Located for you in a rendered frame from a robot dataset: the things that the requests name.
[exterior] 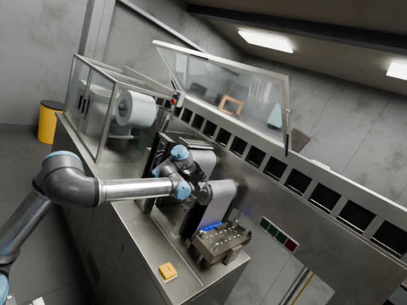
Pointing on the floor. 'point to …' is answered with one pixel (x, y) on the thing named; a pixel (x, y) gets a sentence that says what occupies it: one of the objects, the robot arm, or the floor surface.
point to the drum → (48, 120)
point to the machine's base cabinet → (119, 254)
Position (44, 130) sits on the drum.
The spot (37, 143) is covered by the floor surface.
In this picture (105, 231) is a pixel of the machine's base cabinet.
